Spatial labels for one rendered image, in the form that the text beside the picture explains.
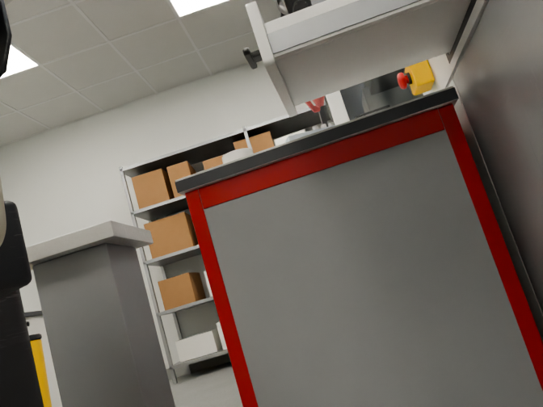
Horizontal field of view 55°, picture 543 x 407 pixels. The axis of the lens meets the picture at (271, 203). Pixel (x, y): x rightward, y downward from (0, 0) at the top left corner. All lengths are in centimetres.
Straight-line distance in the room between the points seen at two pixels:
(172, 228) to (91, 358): 350
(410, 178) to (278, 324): 38
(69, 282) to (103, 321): 13
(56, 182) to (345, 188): 497
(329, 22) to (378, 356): 60
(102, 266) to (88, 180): 434
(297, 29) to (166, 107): 473
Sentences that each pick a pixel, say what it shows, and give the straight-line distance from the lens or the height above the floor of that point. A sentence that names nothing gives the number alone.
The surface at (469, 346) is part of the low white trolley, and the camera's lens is 104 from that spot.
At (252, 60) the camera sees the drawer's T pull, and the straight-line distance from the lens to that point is 99.
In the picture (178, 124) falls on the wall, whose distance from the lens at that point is 545.
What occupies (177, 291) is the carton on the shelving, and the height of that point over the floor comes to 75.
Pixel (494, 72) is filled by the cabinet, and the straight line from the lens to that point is 91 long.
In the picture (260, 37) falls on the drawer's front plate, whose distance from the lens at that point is 84.
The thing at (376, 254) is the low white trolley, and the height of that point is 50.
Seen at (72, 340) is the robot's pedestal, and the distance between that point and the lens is 138.
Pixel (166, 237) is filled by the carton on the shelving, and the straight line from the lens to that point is 480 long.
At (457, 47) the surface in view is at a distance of 105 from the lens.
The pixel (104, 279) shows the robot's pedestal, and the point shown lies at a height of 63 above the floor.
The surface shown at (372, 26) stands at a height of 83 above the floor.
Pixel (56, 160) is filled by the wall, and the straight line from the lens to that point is 587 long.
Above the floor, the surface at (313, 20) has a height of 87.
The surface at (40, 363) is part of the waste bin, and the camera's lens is 321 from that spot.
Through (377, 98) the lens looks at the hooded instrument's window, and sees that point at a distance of 181.
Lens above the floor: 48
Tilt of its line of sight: 10 degrees up
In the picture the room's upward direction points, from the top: 17 degrees counter-clockwise
